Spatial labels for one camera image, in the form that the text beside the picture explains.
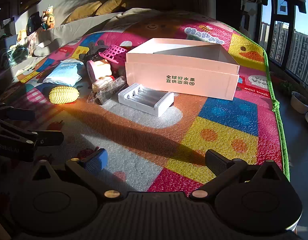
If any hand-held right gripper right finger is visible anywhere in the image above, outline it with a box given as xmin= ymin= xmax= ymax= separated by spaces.
xmin=190 ymin=149 xmax=287 ymax=200

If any yellow toy corn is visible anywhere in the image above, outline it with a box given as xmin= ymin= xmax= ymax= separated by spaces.
xmin=49 ymin=86 xmax=79 ymax=105

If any colourful play mat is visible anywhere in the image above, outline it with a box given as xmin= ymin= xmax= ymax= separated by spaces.
xmin=0 ymin=17 xmax=290 ymax=193

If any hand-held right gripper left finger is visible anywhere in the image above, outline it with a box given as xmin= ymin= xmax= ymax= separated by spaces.
xmin=32 ymin=148 xmax=122 ymax=200

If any white battery charger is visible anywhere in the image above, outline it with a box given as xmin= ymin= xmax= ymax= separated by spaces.
xmin=118 ymin=82 xmax=174 ymax=117

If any amber jar with red lid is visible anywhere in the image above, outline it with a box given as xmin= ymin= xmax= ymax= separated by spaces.
xmin=91 ymin=76 xmax=114 ymax=92

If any pink cardboard box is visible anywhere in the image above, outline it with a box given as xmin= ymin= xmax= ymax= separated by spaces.
xmin=125 ymin=38 xmax=240 ymax=101

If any pink plastic basket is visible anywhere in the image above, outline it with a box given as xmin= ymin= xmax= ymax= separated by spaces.
xmin=98 ymin=44 xmax=127 ymax=63

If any yellow pillow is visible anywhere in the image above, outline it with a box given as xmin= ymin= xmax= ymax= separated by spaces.
xmin=95 ymin=0 xmax=124 ymax=16
xmin=65 ymin=1 xmax=102 ymax=23

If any black window frame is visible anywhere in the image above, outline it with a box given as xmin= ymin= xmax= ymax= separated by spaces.
xmin=256 ymin=0 xmax=308 ymax=85

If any small white flower pot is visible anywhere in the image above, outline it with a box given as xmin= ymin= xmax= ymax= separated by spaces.
xmin=291 ymin=91 xmax=308 ymax=114

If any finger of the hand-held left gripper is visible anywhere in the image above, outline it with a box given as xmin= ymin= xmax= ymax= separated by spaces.
xmin=0 ymin=119 xmax=65 ymax=147
xmin=0 ymin=104 xmax=36 ymax=122

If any beige blanket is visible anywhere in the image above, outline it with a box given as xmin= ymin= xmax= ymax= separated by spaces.
xmin=32 ymin=7 xmax=154 ymax=58

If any heap of plush toys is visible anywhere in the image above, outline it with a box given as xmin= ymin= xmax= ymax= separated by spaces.
xmin=9 ymin=29 xmax=40 ymax=55

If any clear plastic bag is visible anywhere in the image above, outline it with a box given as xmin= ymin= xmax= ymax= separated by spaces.
xmin=87 ymin=76 xmax=127 ymax=106

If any brown stuffed toy figure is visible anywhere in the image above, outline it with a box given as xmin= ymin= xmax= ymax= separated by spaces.
xmin=40 ymin=5 xmax=56 ymax=30

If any blue tissue pack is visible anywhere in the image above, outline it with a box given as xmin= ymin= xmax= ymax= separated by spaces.
xmin=43 ymin=59 xmax=85 ymax=87

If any grey plush toy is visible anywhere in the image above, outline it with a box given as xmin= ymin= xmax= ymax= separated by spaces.
xmin=78 ymin=40 xmax=107 ymax=62

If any dark blue bag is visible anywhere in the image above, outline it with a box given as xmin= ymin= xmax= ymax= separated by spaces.
xmin=27 ymin=11 xmax=43 ymax=35

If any pink round toy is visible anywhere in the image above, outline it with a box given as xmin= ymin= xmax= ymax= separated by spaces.
xmin=86 ymin=59 xmax=112 ymax=80

